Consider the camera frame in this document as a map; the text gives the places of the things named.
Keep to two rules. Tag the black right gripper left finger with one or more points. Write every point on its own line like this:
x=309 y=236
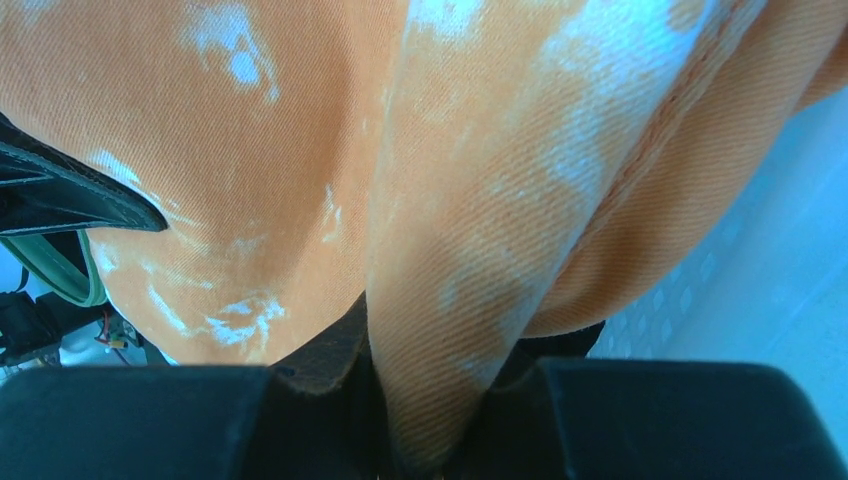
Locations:
x=309 y=416

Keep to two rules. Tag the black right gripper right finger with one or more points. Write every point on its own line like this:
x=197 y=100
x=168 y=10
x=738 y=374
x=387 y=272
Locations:
x=555 y=413

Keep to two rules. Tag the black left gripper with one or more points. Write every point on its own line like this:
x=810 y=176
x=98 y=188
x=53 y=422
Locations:
x=44 y=191

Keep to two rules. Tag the orange item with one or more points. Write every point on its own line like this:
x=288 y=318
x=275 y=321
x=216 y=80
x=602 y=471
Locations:
x=479 y=171

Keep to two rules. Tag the green hard-shell suitcase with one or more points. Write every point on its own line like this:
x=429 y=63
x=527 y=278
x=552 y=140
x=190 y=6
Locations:
x=63 y=262

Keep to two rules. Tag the white perforated plastic basket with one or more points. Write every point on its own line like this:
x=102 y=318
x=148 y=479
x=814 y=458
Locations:
x=769 y=283

